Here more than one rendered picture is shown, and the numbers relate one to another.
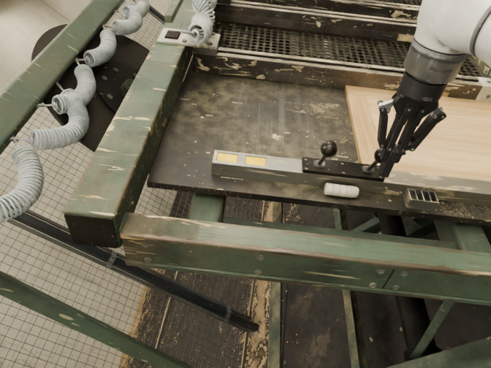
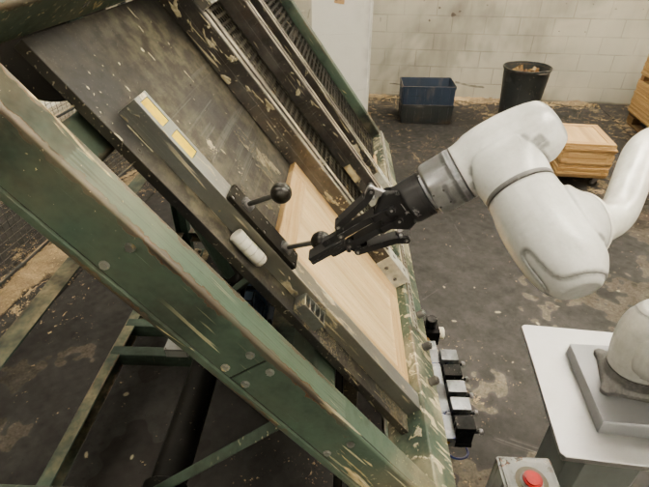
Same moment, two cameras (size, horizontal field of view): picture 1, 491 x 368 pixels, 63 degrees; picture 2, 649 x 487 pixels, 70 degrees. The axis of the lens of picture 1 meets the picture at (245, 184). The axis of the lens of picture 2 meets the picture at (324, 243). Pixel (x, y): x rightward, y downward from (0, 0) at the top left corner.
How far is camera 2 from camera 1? 25 cm
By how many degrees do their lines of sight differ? 33
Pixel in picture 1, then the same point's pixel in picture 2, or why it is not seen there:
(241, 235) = (127, 203)
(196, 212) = not seen: hidden behind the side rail
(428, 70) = (441, 186)
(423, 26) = (467, 145)
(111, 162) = not seen: outside the picture
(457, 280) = (308, 410)
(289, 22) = (275, 65)
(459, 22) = (502, 162)
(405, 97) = (397, 196)
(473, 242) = not seen: hidden behind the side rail
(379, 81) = (324, 184)
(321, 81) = (277, 137)
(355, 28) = (323, 127)
